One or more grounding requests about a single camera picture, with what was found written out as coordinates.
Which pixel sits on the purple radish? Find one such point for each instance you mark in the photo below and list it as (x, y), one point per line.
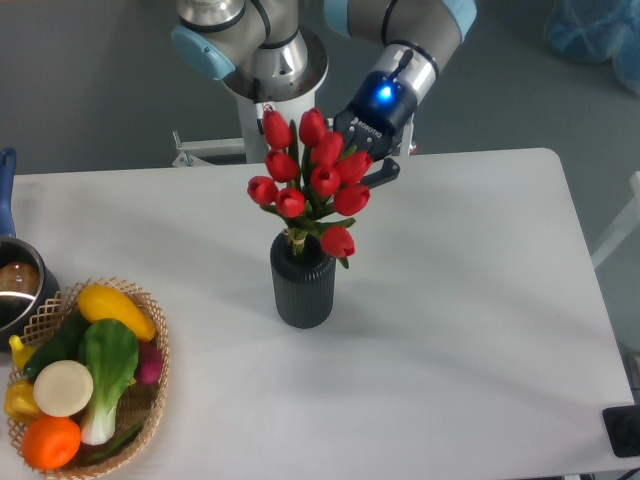
(150, 364)

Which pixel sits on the blue handled saucepan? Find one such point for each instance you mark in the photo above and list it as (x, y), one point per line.
(26, 282)

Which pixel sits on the yellow bell pepper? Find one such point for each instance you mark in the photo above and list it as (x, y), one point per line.
(20, 404)

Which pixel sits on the dark ribbed vase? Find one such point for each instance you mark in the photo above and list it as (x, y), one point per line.
(304, 287)

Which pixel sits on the cream round bun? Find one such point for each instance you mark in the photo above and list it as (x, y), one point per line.
(63, 388)

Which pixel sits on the red tulip bouquet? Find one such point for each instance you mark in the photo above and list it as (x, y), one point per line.
(312, 182)

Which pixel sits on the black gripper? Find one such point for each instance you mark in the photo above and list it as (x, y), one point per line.
(373, 120)

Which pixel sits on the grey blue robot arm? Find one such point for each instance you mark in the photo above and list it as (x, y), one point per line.
(418, 37)

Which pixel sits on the white frame at right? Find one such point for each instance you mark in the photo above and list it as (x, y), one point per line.
(625, 222)

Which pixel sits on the black device at edge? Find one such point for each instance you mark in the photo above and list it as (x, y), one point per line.
(622, 426)

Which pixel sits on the dark green cucumber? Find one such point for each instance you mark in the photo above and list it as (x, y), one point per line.
(62, 345)

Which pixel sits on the yellow squash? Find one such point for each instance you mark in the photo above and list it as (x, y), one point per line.
(100, 302)

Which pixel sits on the green bok choy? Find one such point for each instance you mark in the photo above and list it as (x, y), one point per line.
(110, 351)

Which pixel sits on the woven wicker basket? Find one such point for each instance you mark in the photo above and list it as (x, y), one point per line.
(140, 408)

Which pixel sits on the orange fruit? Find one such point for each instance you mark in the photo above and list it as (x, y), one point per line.
(51, 442)

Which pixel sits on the blue plastic bag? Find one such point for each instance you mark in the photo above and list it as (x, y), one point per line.
(590, 32)

